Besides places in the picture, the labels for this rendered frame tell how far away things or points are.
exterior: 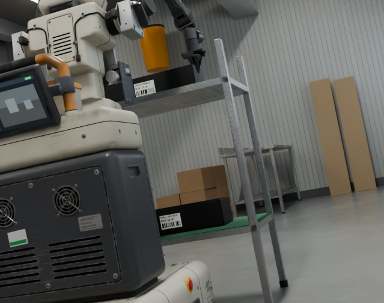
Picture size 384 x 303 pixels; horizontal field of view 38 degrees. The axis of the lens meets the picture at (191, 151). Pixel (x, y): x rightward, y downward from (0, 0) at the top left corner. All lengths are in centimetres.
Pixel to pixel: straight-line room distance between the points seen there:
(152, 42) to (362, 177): 358
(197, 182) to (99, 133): 580
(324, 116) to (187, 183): 218
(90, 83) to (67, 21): 23
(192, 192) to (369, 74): 301
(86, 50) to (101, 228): 70
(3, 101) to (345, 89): 682
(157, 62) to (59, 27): 638
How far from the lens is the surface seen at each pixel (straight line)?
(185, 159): 865
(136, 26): 201
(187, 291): 178
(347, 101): 807
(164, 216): 246
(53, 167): 161
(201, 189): 728
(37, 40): 207
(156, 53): 840
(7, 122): 166
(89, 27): 198
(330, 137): 797
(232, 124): 221
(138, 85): 252
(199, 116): 860
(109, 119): 154
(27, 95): 159
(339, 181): 787
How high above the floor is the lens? 56
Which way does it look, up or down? 3 degrees up
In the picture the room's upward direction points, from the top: 11 degrees counter-clockwise
